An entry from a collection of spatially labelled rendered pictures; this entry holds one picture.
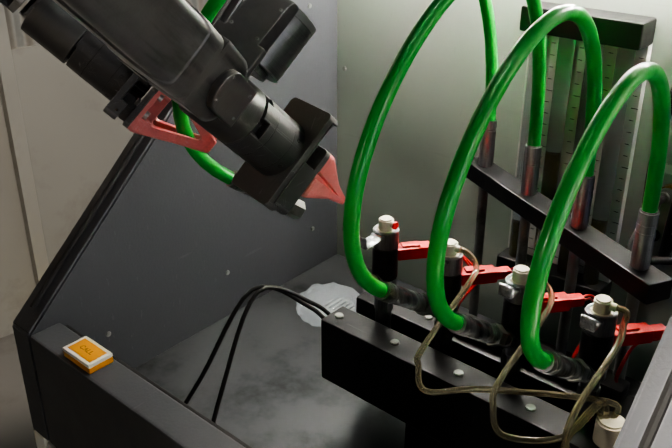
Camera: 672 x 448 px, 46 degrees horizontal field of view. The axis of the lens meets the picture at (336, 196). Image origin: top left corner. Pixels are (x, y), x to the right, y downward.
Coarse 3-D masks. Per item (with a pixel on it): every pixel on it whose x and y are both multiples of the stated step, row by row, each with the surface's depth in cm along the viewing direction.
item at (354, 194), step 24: (528, 0) 78; (432, 24) 65; (408, 48) 64; (384, 96) 63; (384, 120) 64; (360, 144) 63; (528, 144) 88; (360, 168) 63; (528, 168) 88; (360, 192) 64; (528, 192) 89; (360, 264) 67; (384, 288) 71; (432, 312) 78
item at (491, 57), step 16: (208, 0) 74; (224, 0) 74; (480, 0) 88; (208, 16) 74; (496, 48) 91; (496, 64) 92; (176, 112) 77; (176, 128) 78; (208, 160) 80; (224, 176) 81
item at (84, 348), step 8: (80, 344) 87; (88, 344) 87; (64, 352) 87; (80, 352) 86; (88, 352) 86; (96, 352) 86; (104, 352) 86; (72, 360) 86; (88, 360) 85; (112, 360) 86; (96, 368) 85
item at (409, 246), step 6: (402, 246) 85; (408, 246) 85; (414, 246) 86; (420, 246) 86; (426, 246) 86; (402, 252) 85; (408, 252) 85; (414, 252) 85; (420, 252) 86; (426, 252) 86; (402, 258) 85; (408, 258) 86; (414, 258) 86; (420, 258) 86
